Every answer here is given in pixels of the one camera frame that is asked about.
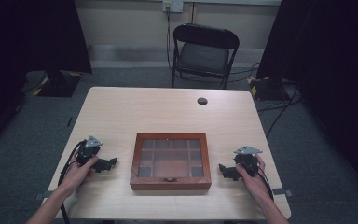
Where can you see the person's right hand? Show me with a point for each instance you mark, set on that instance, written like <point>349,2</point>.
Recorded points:
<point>253,181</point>

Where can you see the person's left hand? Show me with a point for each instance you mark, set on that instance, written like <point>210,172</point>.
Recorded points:
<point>78,173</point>

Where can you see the wooden box with glass lid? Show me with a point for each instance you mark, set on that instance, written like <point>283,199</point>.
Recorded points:
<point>170,161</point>

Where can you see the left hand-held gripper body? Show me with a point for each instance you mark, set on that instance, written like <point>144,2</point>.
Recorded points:
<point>87,150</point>

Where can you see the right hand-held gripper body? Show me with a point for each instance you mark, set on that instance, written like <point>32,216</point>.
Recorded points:
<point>247,160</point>

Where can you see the black yellow striped stand base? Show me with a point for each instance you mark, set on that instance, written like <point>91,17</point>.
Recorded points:
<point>265,88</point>

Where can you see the white wall socket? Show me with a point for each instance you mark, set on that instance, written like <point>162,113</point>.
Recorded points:
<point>173,5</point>

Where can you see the black curtain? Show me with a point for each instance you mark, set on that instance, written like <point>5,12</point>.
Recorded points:
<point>28,62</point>
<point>329,71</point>

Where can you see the black folding chair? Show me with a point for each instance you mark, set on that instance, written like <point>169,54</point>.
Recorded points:
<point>204,54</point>

